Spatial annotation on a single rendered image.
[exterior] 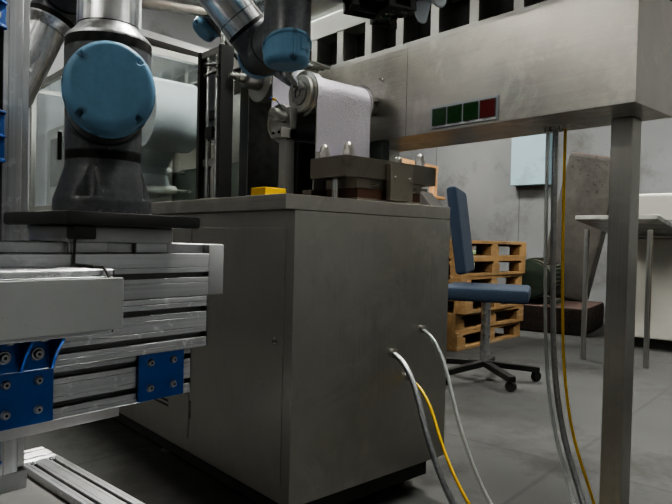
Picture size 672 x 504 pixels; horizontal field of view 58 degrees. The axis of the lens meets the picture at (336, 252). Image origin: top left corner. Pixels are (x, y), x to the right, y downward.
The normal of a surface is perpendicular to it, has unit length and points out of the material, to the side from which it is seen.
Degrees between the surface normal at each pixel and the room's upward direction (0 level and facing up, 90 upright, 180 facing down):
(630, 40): 90
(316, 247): 90
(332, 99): 90
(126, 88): 98
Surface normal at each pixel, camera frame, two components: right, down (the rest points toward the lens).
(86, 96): 0.41, 0.15
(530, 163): -0.65, 0.00
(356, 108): 0.67, 0.03
